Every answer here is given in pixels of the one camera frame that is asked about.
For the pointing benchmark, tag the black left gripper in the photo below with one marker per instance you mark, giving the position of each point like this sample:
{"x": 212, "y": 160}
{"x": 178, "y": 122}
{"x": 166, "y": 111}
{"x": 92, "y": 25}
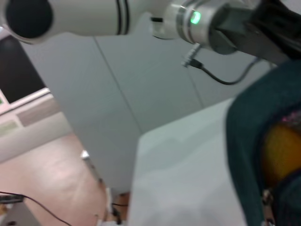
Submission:
{"x": 258, "y": 30}

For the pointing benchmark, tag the dark teal insulated lunch bag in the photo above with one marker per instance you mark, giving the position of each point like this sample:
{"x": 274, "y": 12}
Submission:
{"x": 247, "y": 129}

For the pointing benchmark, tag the yellow banana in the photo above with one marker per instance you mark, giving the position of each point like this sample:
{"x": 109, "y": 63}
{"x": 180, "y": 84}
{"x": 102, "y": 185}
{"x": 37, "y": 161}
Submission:
{"x": 284, "y": 153}

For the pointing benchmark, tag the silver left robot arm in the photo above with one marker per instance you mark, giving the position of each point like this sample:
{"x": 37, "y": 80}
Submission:
{"x": 94, "y": 16}

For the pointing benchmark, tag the black monitor screen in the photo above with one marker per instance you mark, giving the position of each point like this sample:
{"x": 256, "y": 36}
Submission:
{"x": 16, "y": 75}

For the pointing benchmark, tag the white cabinet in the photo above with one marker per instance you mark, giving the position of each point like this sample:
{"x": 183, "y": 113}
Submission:
{"x": 30, "y": 127}

